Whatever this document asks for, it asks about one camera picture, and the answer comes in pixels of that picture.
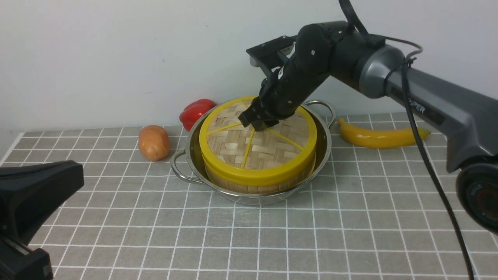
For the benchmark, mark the woven bamboo steamer lid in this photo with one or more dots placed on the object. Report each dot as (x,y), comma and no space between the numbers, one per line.
(223,138)

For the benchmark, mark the yellow banana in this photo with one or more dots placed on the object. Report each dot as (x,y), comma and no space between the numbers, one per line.
(376,139)

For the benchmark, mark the brown potato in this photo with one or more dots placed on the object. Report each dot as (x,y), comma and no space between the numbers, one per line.
(153,142)

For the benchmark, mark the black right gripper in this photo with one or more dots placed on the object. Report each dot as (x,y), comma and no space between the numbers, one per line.
(314,58)

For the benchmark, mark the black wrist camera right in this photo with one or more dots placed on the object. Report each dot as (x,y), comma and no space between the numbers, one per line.
(271,54)

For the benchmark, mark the bamboo steamer basket yellow rim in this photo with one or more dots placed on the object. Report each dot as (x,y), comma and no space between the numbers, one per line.
(246,180)

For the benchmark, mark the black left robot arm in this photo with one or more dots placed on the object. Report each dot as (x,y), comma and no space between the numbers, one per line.
(19,262)

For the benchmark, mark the red bell pepper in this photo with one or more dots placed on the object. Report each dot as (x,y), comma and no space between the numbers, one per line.
(195,111)

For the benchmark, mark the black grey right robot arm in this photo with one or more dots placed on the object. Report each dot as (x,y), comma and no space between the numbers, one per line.
(468,119)

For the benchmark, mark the stainless steel pot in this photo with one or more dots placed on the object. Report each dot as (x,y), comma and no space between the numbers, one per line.
(198,165)

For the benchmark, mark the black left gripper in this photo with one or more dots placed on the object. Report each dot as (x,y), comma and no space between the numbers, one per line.
(31,194)

